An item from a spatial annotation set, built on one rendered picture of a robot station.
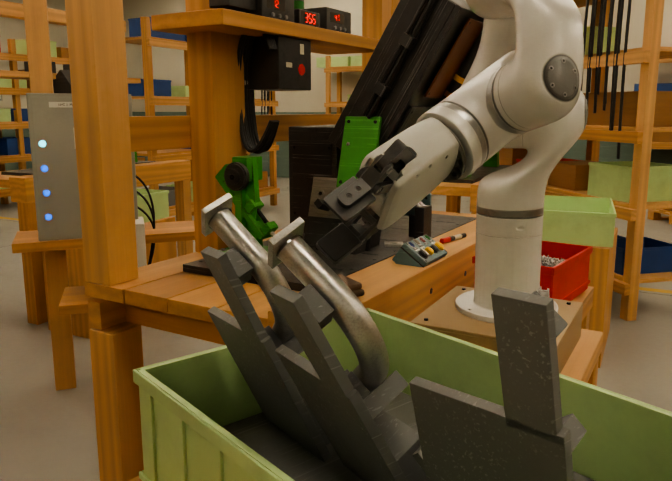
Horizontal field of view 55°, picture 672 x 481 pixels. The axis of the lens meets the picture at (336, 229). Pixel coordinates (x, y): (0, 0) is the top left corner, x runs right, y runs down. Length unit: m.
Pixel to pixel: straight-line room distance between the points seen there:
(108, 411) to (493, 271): 1.03
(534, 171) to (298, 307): 0.68
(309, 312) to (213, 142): 1.29
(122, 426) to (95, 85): 0.83
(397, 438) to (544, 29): 0.47
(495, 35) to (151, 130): 1.00
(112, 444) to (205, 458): 1.04
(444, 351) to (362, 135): 1.00
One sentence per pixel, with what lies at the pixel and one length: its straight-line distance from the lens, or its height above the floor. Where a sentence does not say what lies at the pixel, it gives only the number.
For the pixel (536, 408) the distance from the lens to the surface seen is 0.55.
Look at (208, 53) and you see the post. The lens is 1.85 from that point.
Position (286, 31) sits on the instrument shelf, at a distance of 1.92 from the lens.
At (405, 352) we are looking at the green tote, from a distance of 1.05.
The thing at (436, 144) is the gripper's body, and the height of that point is 1.26.
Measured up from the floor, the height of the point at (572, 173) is 0.85.
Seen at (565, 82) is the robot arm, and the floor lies 1.32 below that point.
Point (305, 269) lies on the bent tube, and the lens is 0.61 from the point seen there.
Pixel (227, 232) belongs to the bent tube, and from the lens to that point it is 0.75.
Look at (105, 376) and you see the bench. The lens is 1.72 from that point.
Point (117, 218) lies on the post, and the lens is 1.61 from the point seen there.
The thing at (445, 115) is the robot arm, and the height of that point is 1.29.
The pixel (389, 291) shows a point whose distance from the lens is 1.45.
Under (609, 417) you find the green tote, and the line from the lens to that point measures 0.86.
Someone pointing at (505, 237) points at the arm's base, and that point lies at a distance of 1.18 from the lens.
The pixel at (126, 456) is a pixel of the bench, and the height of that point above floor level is 0.44.
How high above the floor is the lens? 1.29
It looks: 10 degrees down
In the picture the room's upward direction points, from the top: straight up
